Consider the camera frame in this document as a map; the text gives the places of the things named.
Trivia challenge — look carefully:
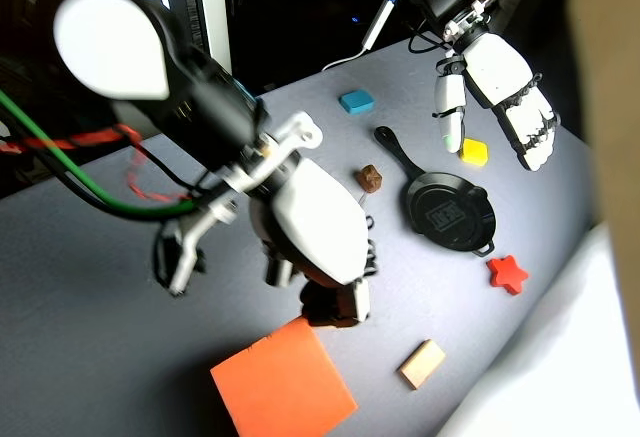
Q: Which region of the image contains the white five-fingered robot hand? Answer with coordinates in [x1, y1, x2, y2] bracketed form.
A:
[248, 156, 379, 331]
[432, 31, 562, 172]

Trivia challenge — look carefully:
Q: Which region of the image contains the brown object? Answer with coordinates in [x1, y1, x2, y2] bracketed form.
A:
[355, 163, 385, 194]

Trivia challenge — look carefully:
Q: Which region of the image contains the black cast iron pan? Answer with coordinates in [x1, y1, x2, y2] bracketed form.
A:
[373, 125, 498, 259]

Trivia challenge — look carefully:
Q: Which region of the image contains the yellow block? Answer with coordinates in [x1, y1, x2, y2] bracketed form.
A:
[459, 137, 489, 167]

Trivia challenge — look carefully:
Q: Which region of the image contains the beige panel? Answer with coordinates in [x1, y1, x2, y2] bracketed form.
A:
[569, 0, 640, 373]

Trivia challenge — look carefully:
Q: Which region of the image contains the blue block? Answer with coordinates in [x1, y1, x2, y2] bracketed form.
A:
[339, 89, 376, 116]

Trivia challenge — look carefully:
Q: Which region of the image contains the large orange block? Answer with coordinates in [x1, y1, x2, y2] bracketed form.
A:
[209, 316, 360, 437]

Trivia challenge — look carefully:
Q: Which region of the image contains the tan wooden rectangular block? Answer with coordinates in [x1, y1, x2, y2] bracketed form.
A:
[397, 339, 447, 391]

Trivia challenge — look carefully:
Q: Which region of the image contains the red star block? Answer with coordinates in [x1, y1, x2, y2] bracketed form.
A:
[485, 254, 530, 296]

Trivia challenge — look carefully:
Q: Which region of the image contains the grey table cloth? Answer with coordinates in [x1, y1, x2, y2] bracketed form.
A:
[0, 36, 609, 437]

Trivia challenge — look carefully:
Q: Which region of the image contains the white backdrop sheet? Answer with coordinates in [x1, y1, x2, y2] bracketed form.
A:
[437, 221, 640, 437]

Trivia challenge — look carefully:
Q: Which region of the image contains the white cable with plug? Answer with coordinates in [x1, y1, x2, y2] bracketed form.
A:
[322, 0, 403, 72]

